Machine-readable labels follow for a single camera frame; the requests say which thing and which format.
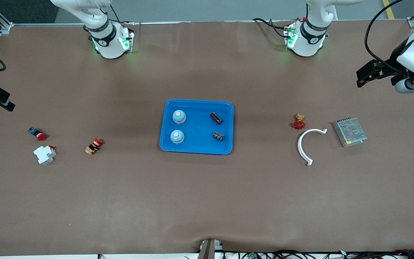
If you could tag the red handwheel brass valve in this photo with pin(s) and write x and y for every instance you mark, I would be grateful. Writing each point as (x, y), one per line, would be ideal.
(299, 124)

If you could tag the grey metal camera bracket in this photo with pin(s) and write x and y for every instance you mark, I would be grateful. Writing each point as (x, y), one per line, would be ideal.
(208, 250)

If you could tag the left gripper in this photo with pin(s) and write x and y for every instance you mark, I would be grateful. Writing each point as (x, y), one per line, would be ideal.
(396, 58)

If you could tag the long black capacitor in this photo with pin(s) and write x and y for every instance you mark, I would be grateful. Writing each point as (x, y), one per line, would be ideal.
(216, 118)

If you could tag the white curved plastic bracket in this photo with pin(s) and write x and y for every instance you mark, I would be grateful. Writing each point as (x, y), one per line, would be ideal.
(299, 145)

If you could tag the aluminium table edge rail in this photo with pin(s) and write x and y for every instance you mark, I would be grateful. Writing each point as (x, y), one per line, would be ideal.
(49, 25)

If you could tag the small green circuit board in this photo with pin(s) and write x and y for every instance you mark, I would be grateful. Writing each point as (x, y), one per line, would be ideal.
(252, 255)

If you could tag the light blue call bell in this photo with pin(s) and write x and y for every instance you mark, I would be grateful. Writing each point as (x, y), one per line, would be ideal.
(177, 136)
(179, 117)

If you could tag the red push button switch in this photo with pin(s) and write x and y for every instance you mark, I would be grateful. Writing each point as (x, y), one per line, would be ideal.
(40, 136)

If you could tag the red orange emergency stop button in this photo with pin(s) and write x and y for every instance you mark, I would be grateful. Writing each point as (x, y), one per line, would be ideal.
(93, 146)

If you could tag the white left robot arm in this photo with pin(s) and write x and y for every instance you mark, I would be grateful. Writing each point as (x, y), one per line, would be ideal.
(309, 39)

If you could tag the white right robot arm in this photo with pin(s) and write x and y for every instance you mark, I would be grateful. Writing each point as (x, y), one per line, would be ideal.
(108, 43)

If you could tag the white circuit breaker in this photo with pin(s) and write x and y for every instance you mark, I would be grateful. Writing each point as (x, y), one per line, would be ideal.
(44, 155)

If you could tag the metal mesh power supply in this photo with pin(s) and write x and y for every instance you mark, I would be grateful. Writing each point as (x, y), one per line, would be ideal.
(350, 132)

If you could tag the blue plastic tray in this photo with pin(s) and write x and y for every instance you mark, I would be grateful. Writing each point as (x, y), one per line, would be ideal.
(198, 145)

